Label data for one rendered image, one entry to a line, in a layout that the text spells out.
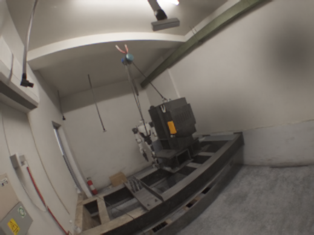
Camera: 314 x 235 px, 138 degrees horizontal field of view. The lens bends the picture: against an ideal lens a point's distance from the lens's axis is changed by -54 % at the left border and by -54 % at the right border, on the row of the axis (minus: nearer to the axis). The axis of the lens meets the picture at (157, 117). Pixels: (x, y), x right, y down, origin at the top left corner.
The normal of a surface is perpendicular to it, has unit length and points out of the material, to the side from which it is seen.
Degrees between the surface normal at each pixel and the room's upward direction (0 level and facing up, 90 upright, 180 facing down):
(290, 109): 90
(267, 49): 90
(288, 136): 90
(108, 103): 90
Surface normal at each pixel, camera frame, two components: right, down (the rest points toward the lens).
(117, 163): 0.48, -0.15
